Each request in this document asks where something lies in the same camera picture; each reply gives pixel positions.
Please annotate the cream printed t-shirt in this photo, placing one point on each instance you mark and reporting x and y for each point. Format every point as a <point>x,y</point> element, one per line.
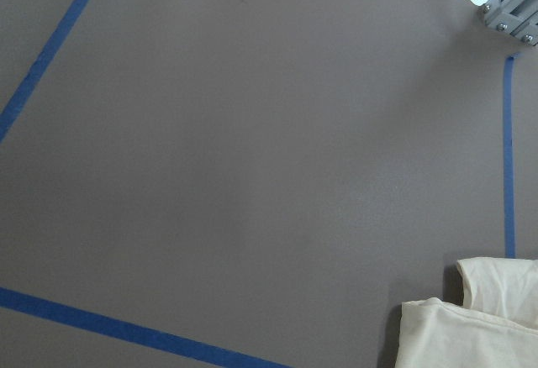
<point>495,326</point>

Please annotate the grey aluminium frame post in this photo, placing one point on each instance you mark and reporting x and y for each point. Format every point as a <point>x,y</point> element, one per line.
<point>516,18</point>

